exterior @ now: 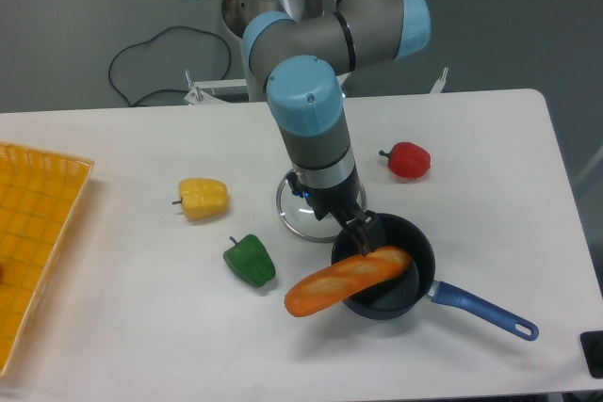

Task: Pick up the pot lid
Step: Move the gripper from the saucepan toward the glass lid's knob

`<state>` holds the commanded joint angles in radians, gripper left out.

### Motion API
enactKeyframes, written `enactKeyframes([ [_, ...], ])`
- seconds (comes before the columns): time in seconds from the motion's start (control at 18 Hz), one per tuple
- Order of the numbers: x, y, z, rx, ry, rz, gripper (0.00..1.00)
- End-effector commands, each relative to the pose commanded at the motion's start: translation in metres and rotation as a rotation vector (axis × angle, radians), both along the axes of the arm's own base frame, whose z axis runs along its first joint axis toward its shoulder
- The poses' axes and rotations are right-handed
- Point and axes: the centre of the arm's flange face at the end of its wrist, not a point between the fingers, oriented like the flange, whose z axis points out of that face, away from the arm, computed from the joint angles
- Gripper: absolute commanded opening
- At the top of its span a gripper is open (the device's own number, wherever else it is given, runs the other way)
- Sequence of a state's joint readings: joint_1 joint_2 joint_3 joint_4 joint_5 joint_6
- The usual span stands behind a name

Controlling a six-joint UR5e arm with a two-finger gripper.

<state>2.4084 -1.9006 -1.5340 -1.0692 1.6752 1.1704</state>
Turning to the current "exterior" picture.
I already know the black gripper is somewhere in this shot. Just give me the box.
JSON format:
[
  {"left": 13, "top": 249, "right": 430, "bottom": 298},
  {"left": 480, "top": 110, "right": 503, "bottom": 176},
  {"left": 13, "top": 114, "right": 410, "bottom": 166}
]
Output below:
[{"left": 286, "top": 169, "right": 386, "bottom": 255}]

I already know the glass pot lid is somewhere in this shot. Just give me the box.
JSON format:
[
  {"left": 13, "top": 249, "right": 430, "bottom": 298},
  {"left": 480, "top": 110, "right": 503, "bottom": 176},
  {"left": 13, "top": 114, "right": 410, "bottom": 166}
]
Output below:
[{"left": 275, "top": 168, "right": 367, "bottom": 243}]

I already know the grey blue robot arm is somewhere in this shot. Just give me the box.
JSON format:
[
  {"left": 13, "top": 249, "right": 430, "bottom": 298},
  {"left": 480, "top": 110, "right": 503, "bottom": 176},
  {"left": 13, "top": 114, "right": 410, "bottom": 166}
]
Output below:
[{"left": 242, "top": 0, "right": 432, "bottom": 253}]

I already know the toy baguette bread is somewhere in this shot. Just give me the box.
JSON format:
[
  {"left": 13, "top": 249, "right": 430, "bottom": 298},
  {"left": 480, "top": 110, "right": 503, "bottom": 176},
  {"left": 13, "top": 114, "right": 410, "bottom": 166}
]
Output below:
[{"left": 284, "top": 246, "right": 412, "bottom": 317}]

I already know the red toy bell pepper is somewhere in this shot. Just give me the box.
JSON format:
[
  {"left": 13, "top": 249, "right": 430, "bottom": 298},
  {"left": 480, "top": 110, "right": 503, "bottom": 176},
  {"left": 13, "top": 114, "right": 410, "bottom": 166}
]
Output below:
[{"left": 379, "top": 142, "right": 432, "bottom": 180}]

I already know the green toy bell pepper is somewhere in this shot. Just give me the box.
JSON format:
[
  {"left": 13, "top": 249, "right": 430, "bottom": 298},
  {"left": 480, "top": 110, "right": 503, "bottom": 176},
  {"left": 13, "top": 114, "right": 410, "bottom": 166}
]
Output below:
[{"left": 222, "top": 234, "right": 276, "bottom": 288}]

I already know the yellow toy bell pepper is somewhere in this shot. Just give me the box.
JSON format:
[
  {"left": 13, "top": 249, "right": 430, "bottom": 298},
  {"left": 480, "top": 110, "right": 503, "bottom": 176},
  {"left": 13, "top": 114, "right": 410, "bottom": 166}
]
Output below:
[{"left": 173, "top": 178, "right": 229, "bottom": 221}]

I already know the black table socket box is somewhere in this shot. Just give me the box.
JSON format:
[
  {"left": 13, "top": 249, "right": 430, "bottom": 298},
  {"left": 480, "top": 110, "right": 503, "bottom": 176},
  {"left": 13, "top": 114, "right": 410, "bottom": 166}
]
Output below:
[{"left": 579, "top": 330, "right": 603, "bottom": 378}]

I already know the yellow plastic basket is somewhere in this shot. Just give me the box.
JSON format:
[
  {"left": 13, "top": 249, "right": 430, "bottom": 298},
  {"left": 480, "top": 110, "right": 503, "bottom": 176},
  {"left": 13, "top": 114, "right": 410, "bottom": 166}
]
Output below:
[{"left": 1, "top": 142, "right": 94, "bottom": 375}]

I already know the black saucepan blue handle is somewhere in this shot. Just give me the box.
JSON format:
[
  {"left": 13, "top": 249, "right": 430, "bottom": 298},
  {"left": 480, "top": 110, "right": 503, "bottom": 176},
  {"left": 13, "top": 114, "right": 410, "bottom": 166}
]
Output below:
[{"left": 343, "top": 211, "right": 539, "bottom": 341}]

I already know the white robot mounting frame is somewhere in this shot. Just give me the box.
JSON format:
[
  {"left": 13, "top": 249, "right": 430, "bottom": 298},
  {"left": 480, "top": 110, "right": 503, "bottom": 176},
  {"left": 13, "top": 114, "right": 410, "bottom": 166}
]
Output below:
[{"left": 182, "top": 66, "right": 449, "bottom": 106}]

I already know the black cable on floor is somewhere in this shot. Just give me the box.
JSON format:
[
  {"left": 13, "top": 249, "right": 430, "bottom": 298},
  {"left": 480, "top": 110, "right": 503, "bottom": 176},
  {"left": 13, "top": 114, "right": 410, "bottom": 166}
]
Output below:
[{"left": 107, "top": 24, "right": 234, "bottom": 107}]

